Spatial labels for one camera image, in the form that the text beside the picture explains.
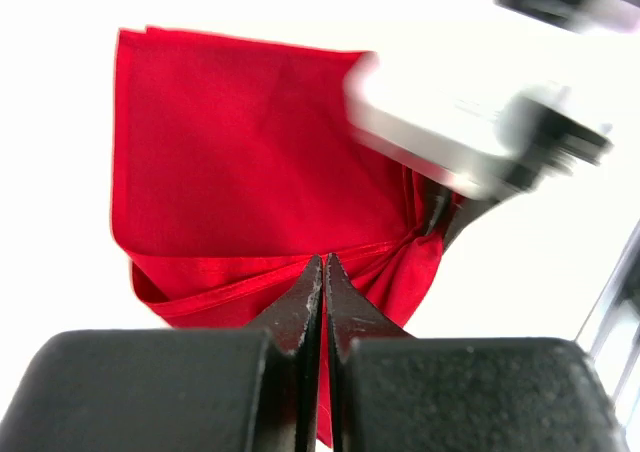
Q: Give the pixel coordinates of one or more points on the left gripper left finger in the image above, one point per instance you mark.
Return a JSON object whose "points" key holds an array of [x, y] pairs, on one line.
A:
{"points": [[252, 388]]}

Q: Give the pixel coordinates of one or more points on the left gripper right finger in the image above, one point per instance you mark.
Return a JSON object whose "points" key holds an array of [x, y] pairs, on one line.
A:
{"points": [[391, 391]]}

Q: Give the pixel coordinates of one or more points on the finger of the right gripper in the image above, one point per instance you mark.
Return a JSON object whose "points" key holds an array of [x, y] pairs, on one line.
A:
{"points": [[448, 213]]}

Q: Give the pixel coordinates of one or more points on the red cloth napkin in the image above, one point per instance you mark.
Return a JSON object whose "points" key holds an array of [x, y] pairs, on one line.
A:
{"points": [[234, 164]]}

